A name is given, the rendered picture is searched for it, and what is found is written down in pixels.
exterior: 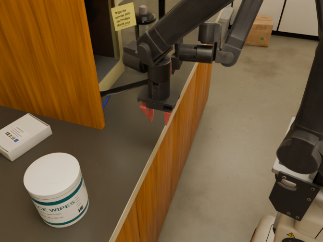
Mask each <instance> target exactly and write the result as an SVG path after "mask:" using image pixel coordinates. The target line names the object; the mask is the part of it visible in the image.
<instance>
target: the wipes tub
mask: <svg viewBox="0 0 323 242"><path fill-rule="evenodd" d="M24 185H25V187H26V189H27V191H28V193H29V195H30V197H31V199H32V201H33V203H34V205H35V206H36V208H37V210H38V212H39V214H40V216H41V217H42V219H43V220H44V222H45V223H46V224H48V225H49V226H52V227H56V228H62V227H67V226H70V225H72V224H74V223H76V222H77V221H78V220H80V219H81V218H82V217H83V216H84V214H85V213H86V211H87V209H88V205H89V198H88V194H87V190H86V186H85V183H84V179H83V176H82V172H81V169H80V166H79V163H78V161H77V159H76V158H75V157H73V156H72V155H69V154H67V153H52V154H48V155H45V156H42V157H40V158H39V159H37V160H36V161H34V162H33V163H32V164H31V165H30V166H29V167H28V169H27V170H26V172H25V174H24Z"/></svg>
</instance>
